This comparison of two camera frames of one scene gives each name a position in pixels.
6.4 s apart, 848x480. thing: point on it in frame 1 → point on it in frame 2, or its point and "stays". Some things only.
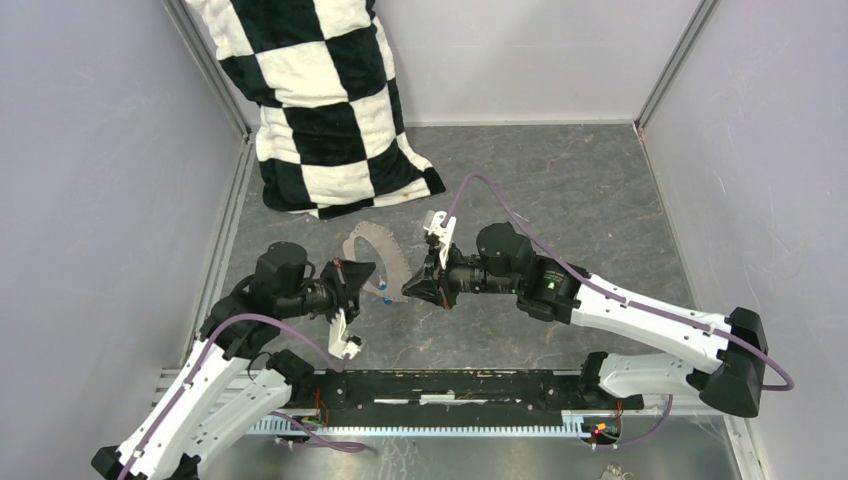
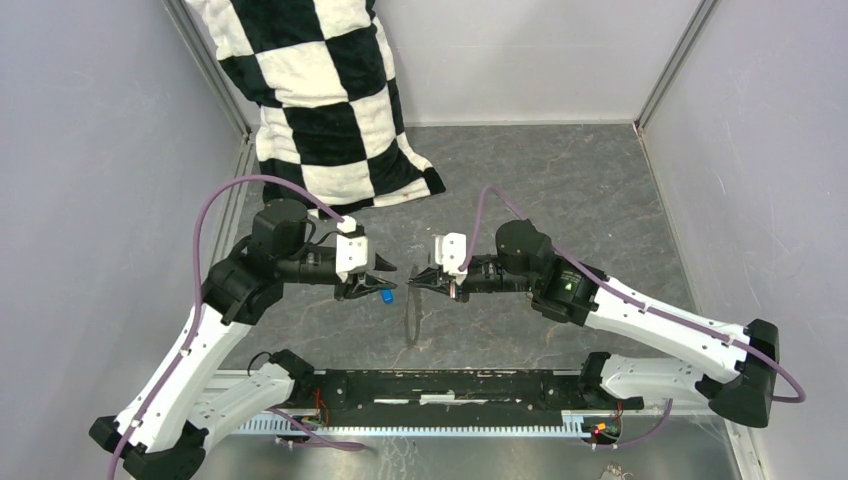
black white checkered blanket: (330, 118) stays
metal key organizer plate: (397, 268) → (412, 315)
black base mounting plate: (460, 391) stays
